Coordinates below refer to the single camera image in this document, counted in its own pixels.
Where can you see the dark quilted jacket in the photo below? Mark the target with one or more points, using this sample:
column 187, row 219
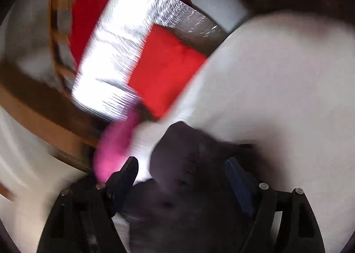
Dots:
column 188, row 186

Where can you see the silver foil insulation panel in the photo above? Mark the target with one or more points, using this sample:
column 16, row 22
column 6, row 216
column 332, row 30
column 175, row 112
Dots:
column 116, row 48

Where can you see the pink pillow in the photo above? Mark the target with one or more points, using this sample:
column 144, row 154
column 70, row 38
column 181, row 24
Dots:
column 113, row 153

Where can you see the red blanket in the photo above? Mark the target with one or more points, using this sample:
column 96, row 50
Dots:
column 86, row 6

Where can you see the wooden chair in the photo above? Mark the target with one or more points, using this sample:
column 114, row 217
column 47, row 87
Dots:
column 27, row 103

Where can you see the wooden stair railing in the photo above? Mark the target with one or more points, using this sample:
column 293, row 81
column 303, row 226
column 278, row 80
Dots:
column 52, row 34

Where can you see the white bed cover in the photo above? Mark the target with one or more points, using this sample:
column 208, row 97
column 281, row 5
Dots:
column 277, row 89

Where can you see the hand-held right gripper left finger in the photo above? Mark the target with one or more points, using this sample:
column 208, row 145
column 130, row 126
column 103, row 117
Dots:
column 122, row 183

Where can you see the red pillow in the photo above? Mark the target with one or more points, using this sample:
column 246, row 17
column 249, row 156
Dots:
column 166, row 72

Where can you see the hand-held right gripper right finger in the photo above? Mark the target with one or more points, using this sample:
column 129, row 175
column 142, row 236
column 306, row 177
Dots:
column 241, row 183

